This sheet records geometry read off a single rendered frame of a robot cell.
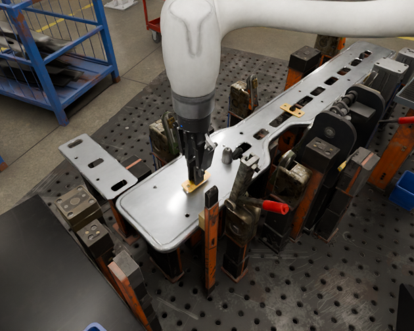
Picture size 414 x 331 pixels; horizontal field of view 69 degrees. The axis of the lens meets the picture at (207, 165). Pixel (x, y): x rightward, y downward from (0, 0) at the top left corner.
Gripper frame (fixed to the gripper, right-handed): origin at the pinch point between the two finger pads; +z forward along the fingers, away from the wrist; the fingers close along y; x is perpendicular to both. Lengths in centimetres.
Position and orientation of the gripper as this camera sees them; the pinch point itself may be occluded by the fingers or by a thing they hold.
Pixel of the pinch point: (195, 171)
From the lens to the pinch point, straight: 80.0
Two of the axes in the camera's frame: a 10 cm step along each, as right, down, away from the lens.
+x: -7.1, 5.2, -4.8
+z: -0.1, 6.8, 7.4
